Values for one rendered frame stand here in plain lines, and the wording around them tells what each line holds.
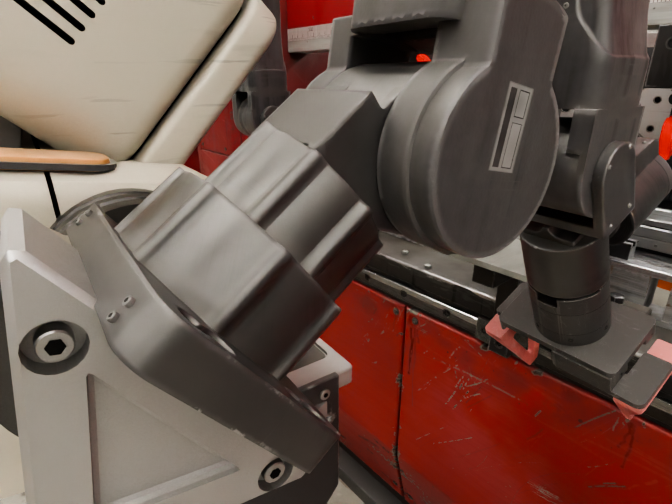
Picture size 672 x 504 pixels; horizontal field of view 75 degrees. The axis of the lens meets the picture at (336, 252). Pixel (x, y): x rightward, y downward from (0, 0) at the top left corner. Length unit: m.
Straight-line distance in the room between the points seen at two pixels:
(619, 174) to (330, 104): 0.19
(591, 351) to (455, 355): 0.63
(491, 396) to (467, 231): 0.84
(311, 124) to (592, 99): 0.16
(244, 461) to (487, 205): 0.14
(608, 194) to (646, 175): 0.10
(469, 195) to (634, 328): 0.27
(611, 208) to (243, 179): 0.22
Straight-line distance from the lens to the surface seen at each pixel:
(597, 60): 0.28
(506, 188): 0.19
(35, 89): 0.27
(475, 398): 1.03
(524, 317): 0.43
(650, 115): 0.85
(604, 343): 0.41
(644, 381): 0.42
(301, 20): 1.40
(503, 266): 0.71
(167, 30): 0.28
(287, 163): 0.15
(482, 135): 0.17
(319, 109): 0.18
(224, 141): 1.39
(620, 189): 0.31
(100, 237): 0.17
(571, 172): 0.28
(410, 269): 1.00
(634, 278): 0.91
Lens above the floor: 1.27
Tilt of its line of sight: 22 degrees down
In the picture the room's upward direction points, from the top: straight up
